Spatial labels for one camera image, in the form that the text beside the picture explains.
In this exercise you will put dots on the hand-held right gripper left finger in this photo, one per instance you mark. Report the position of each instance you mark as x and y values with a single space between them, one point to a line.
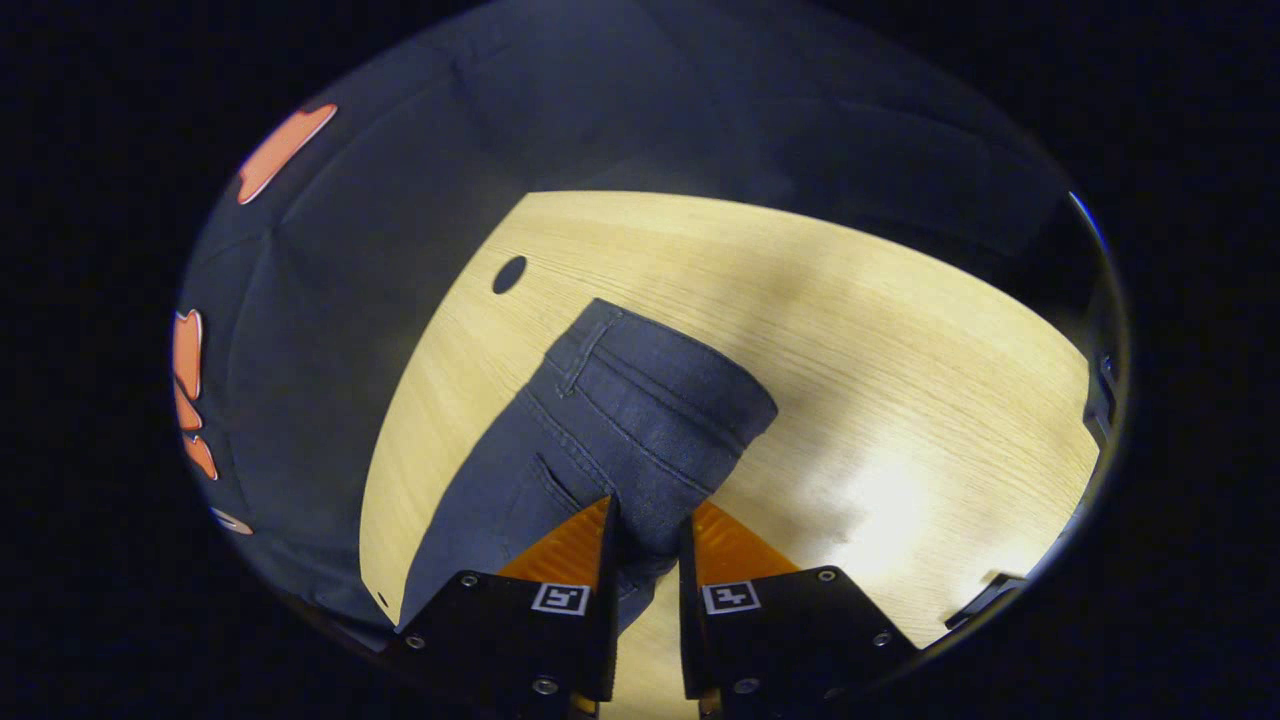
607 640

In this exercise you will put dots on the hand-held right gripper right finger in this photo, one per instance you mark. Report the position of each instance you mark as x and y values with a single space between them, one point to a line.
692 640

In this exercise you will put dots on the dark grey jeans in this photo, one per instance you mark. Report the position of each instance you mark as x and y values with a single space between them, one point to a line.
620 420

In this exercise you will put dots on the black bracket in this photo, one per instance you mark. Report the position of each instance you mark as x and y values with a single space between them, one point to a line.
1100 405

